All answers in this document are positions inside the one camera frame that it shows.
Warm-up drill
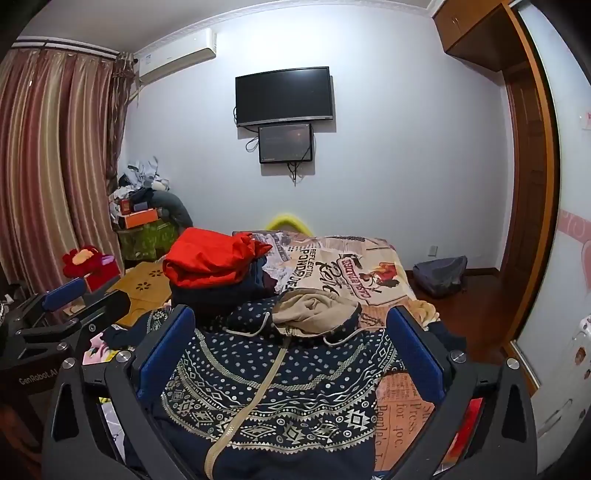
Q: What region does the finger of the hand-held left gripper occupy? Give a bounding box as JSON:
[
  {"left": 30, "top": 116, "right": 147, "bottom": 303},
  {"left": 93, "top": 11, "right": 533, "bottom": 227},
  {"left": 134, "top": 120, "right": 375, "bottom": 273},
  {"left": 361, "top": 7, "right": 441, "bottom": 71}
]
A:
[
  {"left": 18, "top": 291, "right": 133, "bottom": 352},
  {"left": 9, "top": 277, "right": 89, "bottom": 329}
]

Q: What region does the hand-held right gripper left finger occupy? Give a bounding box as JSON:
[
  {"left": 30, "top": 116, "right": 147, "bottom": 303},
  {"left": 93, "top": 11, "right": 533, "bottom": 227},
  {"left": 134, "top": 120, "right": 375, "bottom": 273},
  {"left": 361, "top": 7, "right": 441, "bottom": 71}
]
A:
[{"left": 41, "top": 305, "right": 204, "bottom": 480}]

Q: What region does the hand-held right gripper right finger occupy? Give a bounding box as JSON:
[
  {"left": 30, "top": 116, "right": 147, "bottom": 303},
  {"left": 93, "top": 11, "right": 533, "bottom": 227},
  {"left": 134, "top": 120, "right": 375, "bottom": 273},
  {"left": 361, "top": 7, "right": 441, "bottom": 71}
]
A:
[{"left": 385, "top": 305, "right": 539, "bottom": 480}]

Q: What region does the navy patterned zip hoodie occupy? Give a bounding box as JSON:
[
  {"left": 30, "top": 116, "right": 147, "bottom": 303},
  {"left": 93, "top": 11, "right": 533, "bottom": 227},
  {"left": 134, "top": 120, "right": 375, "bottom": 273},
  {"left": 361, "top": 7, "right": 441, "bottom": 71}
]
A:
[{"left": 104, "top": 288, "right": 468, "bottom": 480}]

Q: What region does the red plush toy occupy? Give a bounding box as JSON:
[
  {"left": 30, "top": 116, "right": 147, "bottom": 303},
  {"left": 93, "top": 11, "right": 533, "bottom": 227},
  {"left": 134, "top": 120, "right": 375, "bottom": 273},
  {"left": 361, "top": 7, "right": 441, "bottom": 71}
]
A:
[{"left": 62, "top": 244, "right": 123, "bottom": 291}]

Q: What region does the navy folded garment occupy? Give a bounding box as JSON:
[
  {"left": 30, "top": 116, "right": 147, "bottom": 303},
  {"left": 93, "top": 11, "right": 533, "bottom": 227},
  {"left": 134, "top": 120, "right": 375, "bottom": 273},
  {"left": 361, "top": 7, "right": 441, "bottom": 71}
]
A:
[{"left": 170, "top": 258, "right": 282, "bottom": 320}]

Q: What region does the green patterned cloth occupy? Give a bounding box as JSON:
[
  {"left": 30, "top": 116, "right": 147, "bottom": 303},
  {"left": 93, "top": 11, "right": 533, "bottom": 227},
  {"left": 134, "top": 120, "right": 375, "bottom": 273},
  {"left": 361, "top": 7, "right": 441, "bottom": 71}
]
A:
[{"left": 117, "top": 220, "right": 179, "bottom": 265}]

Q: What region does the grey backpack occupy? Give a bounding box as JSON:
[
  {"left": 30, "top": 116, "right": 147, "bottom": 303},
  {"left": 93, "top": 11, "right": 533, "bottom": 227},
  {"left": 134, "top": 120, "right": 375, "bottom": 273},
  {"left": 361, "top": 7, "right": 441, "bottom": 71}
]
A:
[{"left": 412, "top": 255, "right": 468, "bottom": 299}]

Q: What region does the orange box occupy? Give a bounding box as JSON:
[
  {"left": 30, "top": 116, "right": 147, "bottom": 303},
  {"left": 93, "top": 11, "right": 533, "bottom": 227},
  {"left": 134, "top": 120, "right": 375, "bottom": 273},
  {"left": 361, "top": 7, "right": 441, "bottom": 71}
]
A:
[{"left": 122, "top": 208, "right": 158, "bottom": 230}]

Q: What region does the red folded garment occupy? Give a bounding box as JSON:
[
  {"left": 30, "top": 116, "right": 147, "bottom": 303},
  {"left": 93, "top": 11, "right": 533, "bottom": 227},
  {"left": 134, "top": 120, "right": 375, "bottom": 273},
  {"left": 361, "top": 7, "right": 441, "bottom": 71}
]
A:
[{"left": 163, "top": 227, "right": 273, "bottom": 289}]

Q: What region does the printed patchwork bedsheet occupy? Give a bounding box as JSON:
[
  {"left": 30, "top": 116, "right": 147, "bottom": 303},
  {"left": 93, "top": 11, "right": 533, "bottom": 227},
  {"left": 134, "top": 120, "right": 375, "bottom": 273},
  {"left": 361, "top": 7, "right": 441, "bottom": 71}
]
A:
[{"left": 88, "top": 231, "right": 488, "bottom": 480}]

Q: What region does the pile of household clutter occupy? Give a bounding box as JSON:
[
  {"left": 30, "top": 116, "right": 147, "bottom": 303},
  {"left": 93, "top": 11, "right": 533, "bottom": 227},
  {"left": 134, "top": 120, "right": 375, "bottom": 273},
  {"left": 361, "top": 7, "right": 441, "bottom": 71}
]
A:
[{"left": 108, "top": 156, "right": 172, "bottom": 217}]

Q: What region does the striped brown curtain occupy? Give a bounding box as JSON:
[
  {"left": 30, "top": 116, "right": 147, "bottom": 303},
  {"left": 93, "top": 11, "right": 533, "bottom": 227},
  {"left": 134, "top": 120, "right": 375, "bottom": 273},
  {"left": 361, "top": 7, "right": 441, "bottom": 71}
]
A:
[{"left": 0, "top": 44, "right": 140, "bottom": 280}]

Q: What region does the yellow rounded object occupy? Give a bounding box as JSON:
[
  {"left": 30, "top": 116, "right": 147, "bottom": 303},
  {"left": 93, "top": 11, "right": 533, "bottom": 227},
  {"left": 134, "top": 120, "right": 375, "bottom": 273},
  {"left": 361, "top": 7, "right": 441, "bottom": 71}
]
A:
[{"left": 265, "top": 212, "right": 315, "bottom": 237}]

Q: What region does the brown wooden door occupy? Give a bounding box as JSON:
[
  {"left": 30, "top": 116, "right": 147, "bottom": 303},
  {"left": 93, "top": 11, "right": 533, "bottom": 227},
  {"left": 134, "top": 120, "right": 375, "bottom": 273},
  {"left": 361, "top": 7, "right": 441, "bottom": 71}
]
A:
[{"left": 502, "top": 69, "right": 551, "bottom": 335}]

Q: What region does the white sliding wardrobe door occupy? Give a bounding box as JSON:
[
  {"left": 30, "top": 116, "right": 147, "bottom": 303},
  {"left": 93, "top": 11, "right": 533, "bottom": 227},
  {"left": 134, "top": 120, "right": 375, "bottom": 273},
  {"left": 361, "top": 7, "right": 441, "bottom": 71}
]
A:
[{"left": 513, "top": 0, "right": 591, "bottom": 474}]

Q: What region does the wooden overhead cabinet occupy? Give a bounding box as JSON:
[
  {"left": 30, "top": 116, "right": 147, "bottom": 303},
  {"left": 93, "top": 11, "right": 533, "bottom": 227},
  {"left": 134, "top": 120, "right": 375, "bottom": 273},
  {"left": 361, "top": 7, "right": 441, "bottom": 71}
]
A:
[{"left": 431, "top": 0, "right": 516, "bottom": 73}]

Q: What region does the small black wall monitor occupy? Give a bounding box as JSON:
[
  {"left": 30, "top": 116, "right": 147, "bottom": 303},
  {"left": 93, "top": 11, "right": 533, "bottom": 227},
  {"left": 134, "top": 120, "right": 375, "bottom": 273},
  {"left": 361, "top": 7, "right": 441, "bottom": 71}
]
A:
[{"left": 257, "top": 122, "right": 315, "bottom": 165}]

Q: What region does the white wall air conditioner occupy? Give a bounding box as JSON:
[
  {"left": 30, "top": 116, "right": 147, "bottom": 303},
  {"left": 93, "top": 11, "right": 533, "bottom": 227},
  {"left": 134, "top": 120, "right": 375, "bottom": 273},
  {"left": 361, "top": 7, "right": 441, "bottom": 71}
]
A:
[{"left": 135, "top": 28, "right": 218, "bottom": 86}]

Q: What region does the black wall television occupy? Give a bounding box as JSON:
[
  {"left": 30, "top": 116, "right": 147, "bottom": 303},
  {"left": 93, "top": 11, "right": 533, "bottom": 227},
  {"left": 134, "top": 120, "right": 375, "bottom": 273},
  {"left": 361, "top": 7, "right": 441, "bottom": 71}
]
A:
[{"left": 235, "top": 66, "right": 334, "bottom": 128}]

